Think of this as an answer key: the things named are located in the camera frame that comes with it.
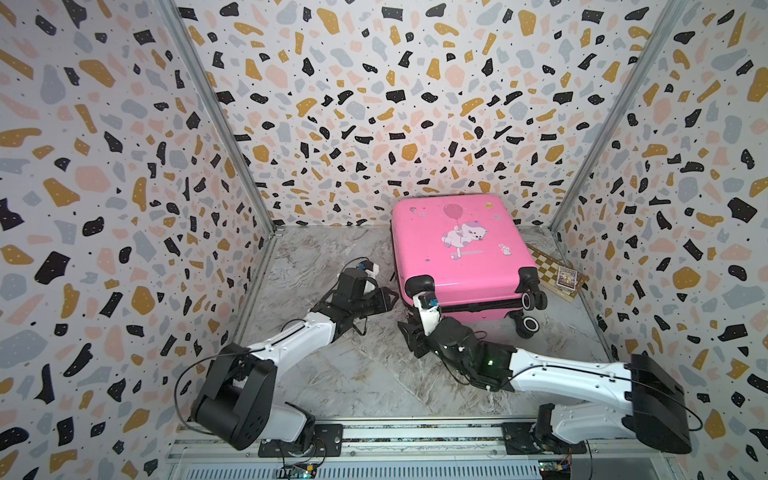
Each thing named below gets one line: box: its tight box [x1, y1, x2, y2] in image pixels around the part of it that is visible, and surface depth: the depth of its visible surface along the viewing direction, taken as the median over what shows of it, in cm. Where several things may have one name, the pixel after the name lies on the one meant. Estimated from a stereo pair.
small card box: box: [556, 266, 578, 291], surface depth 105 cm
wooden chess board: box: [525, 243, 590, 301], surface depth 105 cm
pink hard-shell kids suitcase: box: [391, 194, 548, 339], surface depth 88 cm
